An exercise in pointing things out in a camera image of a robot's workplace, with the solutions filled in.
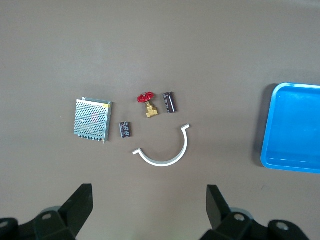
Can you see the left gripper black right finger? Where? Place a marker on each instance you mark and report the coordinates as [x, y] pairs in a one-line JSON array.
[[232, 227]]

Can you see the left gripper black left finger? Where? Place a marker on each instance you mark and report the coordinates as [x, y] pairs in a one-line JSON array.
[[62, 225]]

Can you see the short dark brown capacitor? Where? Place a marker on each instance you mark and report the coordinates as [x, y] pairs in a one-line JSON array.
[[125, 130]]

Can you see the long dark brown capacitor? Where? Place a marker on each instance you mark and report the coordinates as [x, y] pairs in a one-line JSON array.
[[170, 103]]

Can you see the white curved plastic clamp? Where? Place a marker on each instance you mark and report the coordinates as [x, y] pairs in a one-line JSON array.
[[162, 164]]

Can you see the perforated metal power supply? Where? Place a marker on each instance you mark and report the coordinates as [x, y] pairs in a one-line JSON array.
[[91, 120]]

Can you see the blue plastic tray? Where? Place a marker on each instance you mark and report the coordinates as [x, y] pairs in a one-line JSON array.
[[295, 130]]

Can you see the brass valve red handwheel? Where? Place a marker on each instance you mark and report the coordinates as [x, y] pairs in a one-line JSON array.
[[151, 111]]

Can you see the brown table mat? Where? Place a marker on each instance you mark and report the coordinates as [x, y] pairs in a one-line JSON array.
[[160, 50]]

